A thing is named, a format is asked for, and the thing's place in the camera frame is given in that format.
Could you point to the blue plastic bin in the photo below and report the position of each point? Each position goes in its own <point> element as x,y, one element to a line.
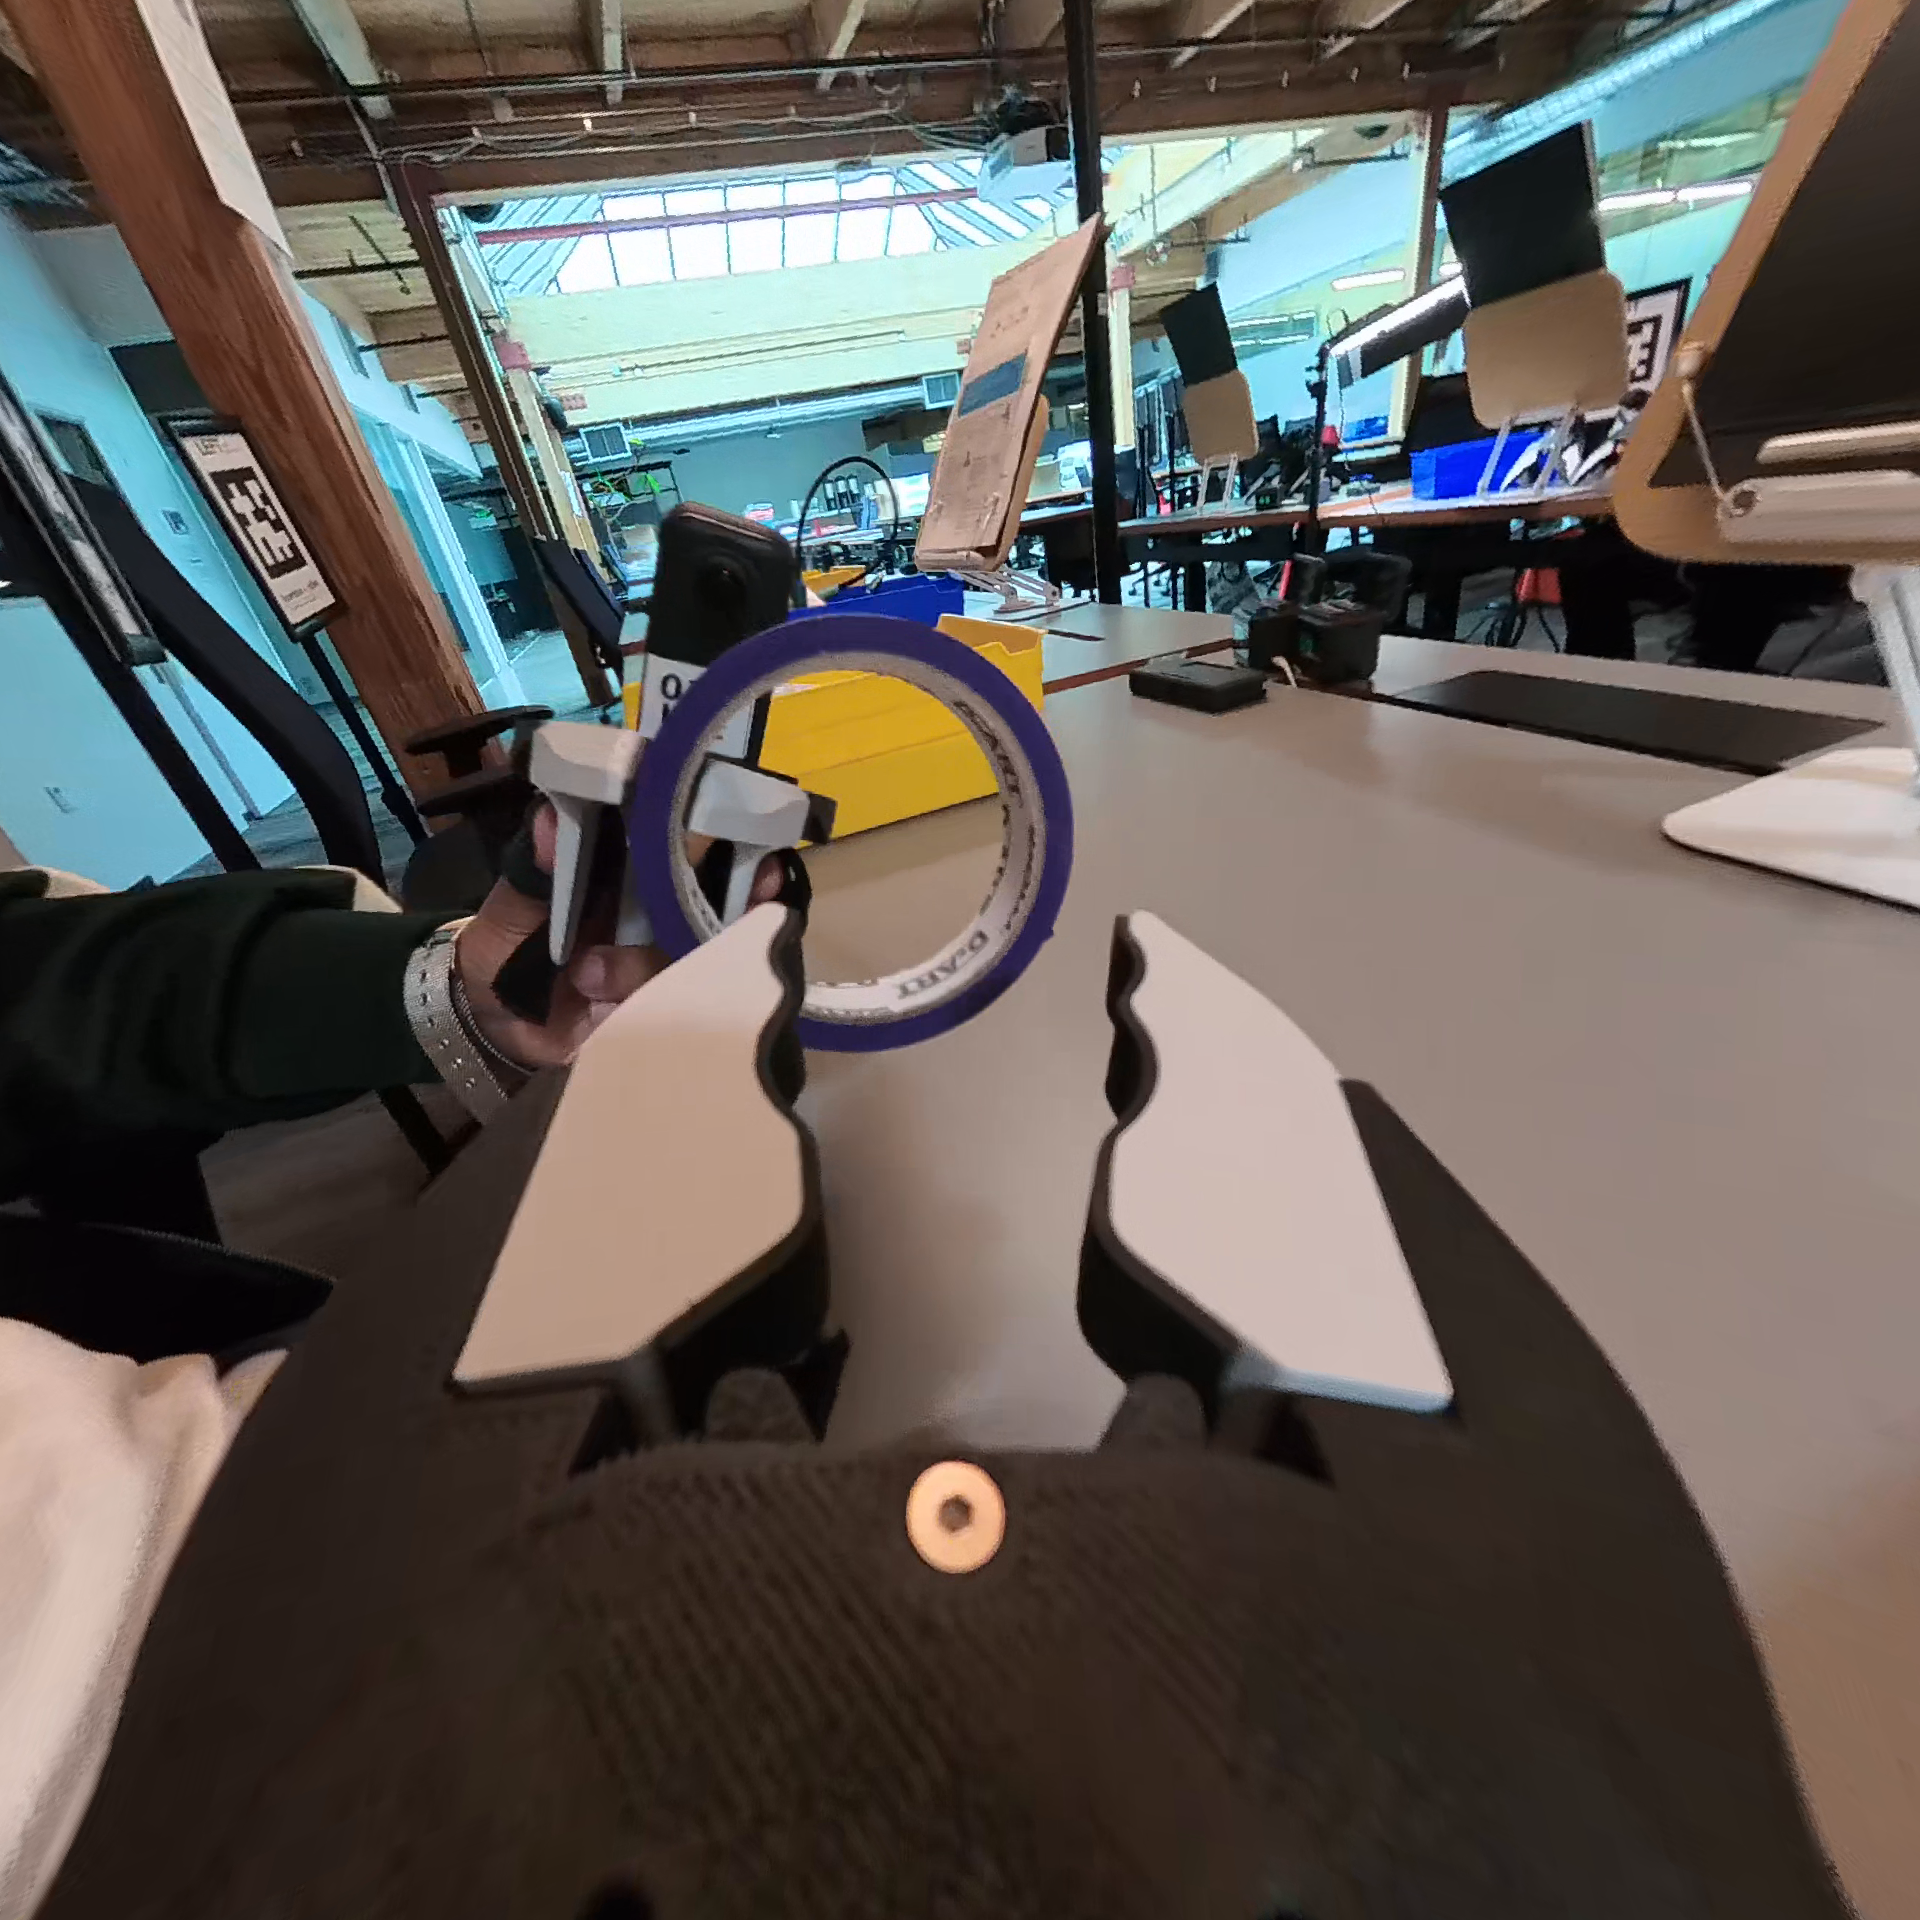
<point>902,597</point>

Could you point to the white tilted stand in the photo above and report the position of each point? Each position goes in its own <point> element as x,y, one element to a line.
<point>1028,589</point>

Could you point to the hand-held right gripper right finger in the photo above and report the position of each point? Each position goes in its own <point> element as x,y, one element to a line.
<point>1261,1201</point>

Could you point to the person's left forearm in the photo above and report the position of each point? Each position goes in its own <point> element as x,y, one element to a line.
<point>195,1005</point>

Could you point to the black battery charger case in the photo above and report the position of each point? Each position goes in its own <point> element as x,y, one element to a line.
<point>1277,629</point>
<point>1359,639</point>

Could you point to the black steel pole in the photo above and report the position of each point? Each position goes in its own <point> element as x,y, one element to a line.
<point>1093,300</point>

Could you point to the wall marker poster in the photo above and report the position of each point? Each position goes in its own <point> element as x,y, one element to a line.
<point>1653,340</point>

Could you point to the grey desk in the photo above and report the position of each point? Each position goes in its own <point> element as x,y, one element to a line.
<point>1141,629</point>
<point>1501,975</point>

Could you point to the wooden pillar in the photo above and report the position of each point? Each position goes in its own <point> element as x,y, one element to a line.
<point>271,376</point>

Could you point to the black table mat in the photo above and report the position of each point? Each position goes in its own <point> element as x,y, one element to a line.
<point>1635,717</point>

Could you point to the white paper notice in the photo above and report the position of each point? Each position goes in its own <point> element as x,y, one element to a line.
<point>224,105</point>

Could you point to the silver wristwatch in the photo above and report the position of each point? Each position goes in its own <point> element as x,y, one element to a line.
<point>441,1020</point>

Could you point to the black office chair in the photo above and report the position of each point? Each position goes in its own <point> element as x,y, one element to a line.
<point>480,730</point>

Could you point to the wooden background desk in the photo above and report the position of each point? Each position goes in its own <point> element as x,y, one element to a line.
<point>1350,509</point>

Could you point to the person's left hand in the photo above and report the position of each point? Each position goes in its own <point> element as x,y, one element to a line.
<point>600,990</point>

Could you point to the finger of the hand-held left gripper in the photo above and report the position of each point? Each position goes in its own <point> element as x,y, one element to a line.
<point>579,764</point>
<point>751,802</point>

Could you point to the white monitor stand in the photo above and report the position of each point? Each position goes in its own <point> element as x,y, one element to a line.
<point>1800,818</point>

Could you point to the white light bar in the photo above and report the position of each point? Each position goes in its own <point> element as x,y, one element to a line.
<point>1403,322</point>

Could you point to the small framed marker sign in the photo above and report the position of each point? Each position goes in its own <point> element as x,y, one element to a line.
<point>254,524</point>

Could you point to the black flat box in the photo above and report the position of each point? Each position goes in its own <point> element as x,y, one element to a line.
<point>1196,687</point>

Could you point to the black panel with tan base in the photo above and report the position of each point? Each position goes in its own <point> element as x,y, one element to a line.
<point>1213,406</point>

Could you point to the yellow plastic bin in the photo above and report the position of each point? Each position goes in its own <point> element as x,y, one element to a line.
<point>902,750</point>

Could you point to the blue storage bin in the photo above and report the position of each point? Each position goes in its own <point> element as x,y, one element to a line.
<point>1463,470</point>

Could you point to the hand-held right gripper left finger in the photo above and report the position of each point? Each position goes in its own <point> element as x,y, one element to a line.
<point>661,1184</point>

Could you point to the tan cardboard panel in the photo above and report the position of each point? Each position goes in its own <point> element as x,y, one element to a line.
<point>1545,352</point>

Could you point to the cardboard sheet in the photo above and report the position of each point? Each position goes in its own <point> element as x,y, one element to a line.
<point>1004,406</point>

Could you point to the purple tape roll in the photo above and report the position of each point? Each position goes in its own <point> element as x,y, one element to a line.
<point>1037,810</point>

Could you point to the person's torso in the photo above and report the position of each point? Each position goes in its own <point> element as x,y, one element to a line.
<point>89,1576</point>

